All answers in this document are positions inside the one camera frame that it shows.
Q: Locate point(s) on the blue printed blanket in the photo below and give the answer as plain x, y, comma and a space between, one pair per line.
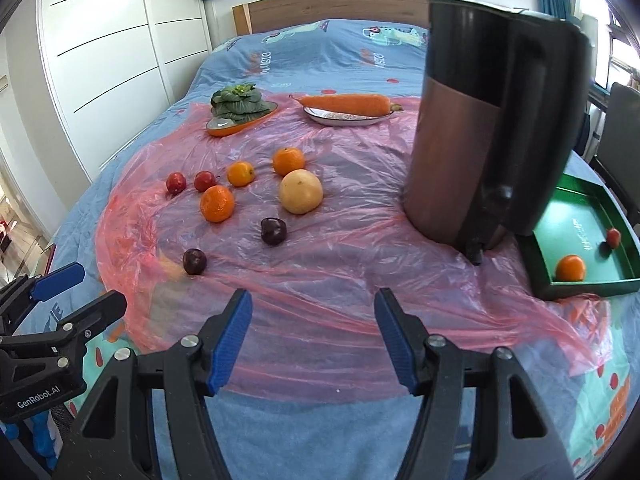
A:
310, 55

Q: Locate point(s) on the wooden headboard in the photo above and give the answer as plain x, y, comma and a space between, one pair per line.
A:
325, 10

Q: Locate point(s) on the orange oval plate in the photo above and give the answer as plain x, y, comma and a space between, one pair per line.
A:
225, 129

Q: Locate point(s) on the white oval plate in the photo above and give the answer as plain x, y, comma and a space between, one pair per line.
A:
340, 120

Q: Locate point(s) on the window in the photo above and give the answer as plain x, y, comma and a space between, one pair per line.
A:
622, 60

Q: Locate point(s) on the pink plastic sheet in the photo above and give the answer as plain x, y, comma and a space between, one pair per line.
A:
325, 270

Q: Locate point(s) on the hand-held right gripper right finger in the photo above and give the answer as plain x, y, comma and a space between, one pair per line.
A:
395, 340

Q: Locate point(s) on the yellow grapefruit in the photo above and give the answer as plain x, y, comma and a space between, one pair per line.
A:
300, 191

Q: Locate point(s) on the green tray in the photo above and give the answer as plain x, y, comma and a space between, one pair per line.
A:
565, 210

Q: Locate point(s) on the small red apple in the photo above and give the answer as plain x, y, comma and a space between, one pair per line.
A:
613, 238
204, 180
176, 182

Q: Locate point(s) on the dark purple plum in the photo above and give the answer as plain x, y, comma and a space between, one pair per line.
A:
194, 261
273, 231

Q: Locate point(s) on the green bok choy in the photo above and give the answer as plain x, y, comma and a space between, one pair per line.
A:
235, 102

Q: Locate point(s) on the white wardrobe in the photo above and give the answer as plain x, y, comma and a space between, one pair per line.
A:
100, 35

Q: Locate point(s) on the grey chair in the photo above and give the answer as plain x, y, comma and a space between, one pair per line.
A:
625, 110

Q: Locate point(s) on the small orange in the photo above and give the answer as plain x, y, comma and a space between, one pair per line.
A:
240, 173

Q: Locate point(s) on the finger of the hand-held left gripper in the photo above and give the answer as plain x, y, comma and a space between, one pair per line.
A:
100, 312
60, 279

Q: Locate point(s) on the steel and black juicer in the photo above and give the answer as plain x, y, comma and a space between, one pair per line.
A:
450, 160

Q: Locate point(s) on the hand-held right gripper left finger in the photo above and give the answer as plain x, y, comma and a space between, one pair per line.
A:
230, 340

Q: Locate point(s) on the carrot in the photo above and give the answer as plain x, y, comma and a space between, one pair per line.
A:
345, 103

